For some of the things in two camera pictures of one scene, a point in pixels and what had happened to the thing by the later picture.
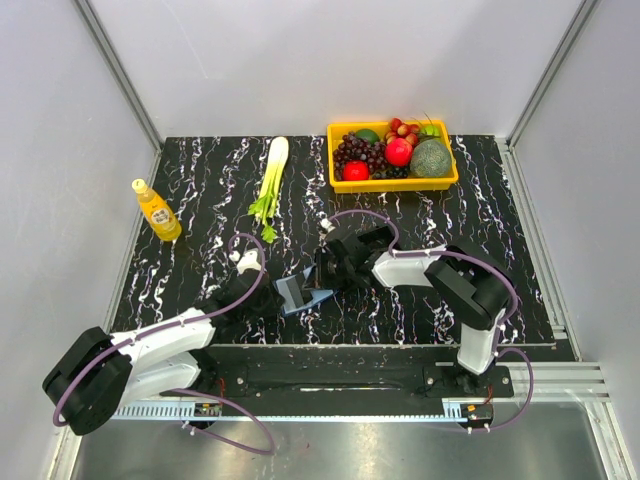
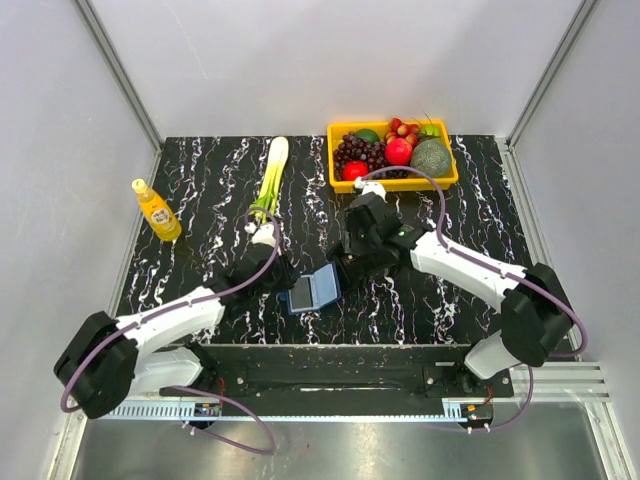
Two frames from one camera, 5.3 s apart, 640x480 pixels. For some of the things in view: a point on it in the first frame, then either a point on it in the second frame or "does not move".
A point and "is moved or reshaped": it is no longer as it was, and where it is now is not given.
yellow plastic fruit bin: [412, 183] does not move
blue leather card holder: [290, 296] is moved or reshaped
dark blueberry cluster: [394, 172] does not move
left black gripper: [273, 304] to [290, 276]
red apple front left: [355, 170] does not move
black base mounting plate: [354, 381] does not move
